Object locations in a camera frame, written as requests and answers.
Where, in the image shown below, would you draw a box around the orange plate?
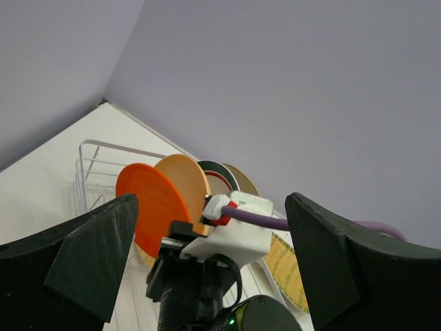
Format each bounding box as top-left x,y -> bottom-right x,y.
116,163 -> 191,259

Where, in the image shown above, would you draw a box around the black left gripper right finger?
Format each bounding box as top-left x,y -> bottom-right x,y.
285,193 -> 440,330

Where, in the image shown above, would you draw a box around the large cream bird plate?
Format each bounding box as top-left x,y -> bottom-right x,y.
224,163 -> 259,196

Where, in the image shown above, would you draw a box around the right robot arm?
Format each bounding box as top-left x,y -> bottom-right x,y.
146,221 -> 300,330

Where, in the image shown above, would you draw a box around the woven bamboo tray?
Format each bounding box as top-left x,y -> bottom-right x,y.
264,233 -> 309,313

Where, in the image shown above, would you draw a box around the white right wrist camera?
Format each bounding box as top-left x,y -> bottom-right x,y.
180,191 -> 273,268

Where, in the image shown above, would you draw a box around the white wire dish rack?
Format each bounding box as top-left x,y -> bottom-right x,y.
75,139 -> 283,330

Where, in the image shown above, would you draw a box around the white plate green red rim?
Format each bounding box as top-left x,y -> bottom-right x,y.
197,160 -> 240,194

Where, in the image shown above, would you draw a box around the plain beige plate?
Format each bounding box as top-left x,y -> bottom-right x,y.
154,154 -> 211,236

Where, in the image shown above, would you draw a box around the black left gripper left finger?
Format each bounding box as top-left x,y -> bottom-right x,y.
1,194 -> 139,330

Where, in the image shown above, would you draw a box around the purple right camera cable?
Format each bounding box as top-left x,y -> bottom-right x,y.
222,205 -> 409,242

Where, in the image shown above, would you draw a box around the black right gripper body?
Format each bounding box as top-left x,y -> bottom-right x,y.
146,221 -> 241,330

